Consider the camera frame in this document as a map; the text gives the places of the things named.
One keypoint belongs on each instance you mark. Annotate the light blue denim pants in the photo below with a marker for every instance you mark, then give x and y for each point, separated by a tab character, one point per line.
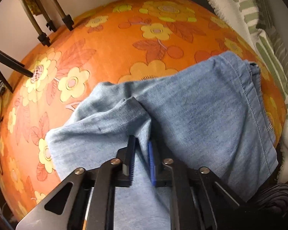
210	114

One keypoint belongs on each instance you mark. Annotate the orange floral bed sheet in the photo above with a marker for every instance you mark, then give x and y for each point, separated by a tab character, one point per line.
127	40

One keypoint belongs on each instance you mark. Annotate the tall folded tripod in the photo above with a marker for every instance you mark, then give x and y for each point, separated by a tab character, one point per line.
35	7

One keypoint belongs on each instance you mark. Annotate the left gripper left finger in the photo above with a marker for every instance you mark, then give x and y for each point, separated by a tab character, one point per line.
127	157

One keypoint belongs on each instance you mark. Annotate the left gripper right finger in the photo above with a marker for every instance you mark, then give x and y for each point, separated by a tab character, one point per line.
160	175

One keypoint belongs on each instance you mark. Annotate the small black tripod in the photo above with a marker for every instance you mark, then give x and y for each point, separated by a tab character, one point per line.
14	65

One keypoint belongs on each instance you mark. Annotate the striped pants knee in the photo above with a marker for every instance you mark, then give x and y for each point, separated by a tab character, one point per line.
273	199

